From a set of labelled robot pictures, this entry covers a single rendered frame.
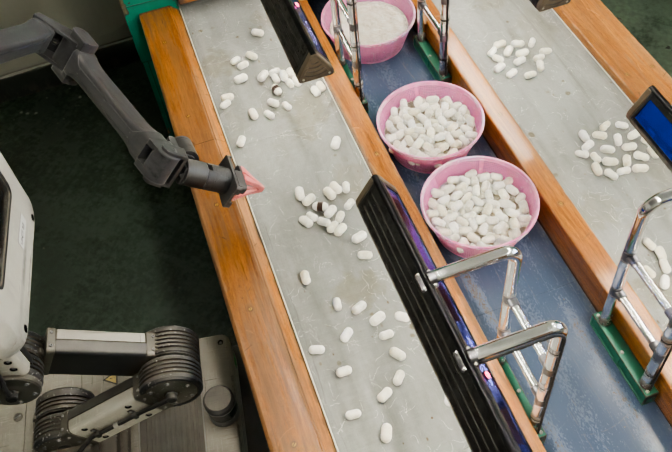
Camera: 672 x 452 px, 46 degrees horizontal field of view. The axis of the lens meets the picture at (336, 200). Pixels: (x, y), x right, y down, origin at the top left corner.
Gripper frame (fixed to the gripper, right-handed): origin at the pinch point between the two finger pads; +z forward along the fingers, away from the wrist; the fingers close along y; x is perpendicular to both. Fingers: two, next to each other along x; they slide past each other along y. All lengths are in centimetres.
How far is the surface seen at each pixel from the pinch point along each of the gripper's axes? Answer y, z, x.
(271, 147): 21.4, 12.6, 4.4
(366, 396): -50, 12, 4
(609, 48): 19, 81, -57
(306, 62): 8.9, -3.2, -28.7
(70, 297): 51, 5, 108
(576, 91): 10, 72, -46
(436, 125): 12, 43, -22
